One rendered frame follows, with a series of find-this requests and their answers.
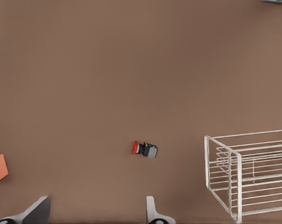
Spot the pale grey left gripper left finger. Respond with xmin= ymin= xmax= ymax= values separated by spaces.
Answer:
xmin=0 ymin=196 xmax=51 ymax=224

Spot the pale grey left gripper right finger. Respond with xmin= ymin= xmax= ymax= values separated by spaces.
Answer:
xmin=146 ymin=196 xmax=176 ymax=224

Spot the red button switch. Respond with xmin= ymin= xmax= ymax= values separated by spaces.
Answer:
xmin=131 ymin=140 xmax=158 ymax=159

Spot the white wire shelf rack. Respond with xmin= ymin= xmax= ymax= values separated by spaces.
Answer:
xmin=204 ymin=127 xmax=282 ymax=224

